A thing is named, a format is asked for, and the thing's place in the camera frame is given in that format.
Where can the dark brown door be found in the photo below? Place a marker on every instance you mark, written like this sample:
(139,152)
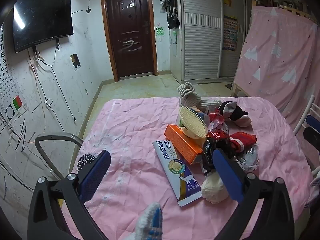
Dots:
(131,30)

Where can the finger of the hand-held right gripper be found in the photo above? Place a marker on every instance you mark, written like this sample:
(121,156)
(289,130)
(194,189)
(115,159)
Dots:
(313,121)
(312,138)

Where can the black round brush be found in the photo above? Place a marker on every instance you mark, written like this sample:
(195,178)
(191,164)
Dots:
(85,161)

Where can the wall socket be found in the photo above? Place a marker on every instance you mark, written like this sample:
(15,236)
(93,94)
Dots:
(75,60)

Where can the pink blanket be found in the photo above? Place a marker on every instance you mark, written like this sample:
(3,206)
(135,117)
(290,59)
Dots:
(130,135)

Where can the black flat screen television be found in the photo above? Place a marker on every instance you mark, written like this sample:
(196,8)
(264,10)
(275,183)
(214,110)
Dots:
(42,20)

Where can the colourful wall poster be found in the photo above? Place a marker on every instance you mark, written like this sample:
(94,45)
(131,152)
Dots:
(230,32)

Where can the person's left hand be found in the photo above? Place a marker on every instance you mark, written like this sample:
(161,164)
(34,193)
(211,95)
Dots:
(150,221)

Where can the wooden bed frame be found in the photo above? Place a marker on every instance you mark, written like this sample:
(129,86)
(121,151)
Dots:
(236,90)

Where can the black white sock bundle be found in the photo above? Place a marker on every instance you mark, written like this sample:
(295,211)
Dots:
(233,112)

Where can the yellow comb brush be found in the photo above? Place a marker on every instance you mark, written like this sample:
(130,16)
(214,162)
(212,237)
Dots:
(191,120)

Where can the red white sock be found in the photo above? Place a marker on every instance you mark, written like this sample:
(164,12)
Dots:
(243,140)

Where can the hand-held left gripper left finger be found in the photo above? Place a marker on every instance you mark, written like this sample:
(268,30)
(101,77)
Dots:
(96,172)

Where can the black hanging bags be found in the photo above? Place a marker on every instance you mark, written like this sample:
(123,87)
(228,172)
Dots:
(172,7)

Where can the pink tree print curtain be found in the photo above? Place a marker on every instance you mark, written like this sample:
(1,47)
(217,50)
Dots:
(280,62)

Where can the orange box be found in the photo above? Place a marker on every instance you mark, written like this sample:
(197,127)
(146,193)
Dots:
(183,145)

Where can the white metal chair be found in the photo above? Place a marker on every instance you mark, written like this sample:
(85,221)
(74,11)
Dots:
(303,115)

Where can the grey metal chair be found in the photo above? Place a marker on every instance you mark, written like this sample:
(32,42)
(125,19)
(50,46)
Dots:
(45,152)

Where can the white purple sachet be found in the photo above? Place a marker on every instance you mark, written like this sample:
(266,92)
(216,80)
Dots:
(175,172)

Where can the yellow sticker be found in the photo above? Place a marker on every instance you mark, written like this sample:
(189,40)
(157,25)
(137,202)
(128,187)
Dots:
(227,1)

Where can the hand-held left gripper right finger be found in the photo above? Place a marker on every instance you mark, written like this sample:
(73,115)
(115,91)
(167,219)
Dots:
(226,175)

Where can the clear plastic wrapper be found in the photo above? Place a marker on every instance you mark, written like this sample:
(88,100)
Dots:
(250,158)

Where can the white slatted wardrobe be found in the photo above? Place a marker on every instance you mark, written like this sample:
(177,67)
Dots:
(200,37)

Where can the beige knit sock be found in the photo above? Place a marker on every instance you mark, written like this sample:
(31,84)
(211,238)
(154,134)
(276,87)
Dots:
(190,95)

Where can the red wrapper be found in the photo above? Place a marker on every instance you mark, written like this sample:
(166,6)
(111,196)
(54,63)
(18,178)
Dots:
(217,127)

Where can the eye chart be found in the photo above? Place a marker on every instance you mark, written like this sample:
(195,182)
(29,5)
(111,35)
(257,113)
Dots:
(7,80)

